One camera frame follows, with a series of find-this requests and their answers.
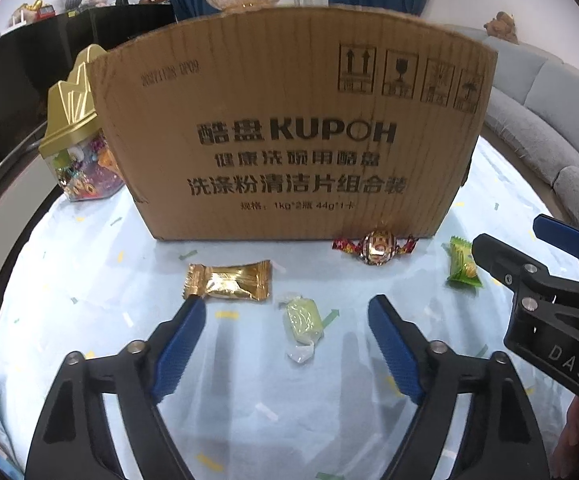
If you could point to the gold candy packet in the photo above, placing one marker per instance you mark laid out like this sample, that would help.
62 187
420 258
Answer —
229 282

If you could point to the grey curved sofa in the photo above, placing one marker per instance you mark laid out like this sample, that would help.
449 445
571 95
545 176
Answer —
544 110

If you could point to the clear candy jar gold lid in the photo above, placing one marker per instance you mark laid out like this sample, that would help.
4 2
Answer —
69 110

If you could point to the black television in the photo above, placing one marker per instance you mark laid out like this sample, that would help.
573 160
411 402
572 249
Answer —
9 110

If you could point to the pale green candy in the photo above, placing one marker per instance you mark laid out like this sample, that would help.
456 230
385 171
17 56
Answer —
299 322

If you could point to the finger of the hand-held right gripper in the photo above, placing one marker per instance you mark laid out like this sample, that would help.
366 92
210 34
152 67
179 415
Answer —
564 232
499 257

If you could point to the brown cardboard box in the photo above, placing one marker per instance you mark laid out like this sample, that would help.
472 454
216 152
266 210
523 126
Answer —
294 110

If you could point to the black upright piano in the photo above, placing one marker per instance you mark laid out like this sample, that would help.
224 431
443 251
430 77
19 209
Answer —
119 25

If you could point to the gold ornament on white stand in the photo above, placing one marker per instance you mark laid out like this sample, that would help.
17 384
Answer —
24 14

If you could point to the brown plush bear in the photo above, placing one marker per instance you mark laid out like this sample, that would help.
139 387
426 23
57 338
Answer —
502 25

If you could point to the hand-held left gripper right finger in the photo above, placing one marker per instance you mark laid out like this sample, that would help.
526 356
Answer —
394 345

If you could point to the light blue patterned tablecloth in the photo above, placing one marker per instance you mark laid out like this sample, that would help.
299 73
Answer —
119 270

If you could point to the small red box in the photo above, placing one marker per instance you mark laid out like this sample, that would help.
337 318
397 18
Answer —
47 13

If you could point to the red twist-wrapped candy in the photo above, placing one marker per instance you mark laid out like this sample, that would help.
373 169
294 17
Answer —
377 247

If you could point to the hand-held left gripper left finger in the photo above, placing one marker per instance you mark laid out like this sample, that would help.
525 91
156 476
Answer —
179 350

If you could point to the green candy packet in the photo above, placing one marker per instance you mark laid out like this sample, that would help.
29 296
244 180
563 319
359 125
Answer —
462 267

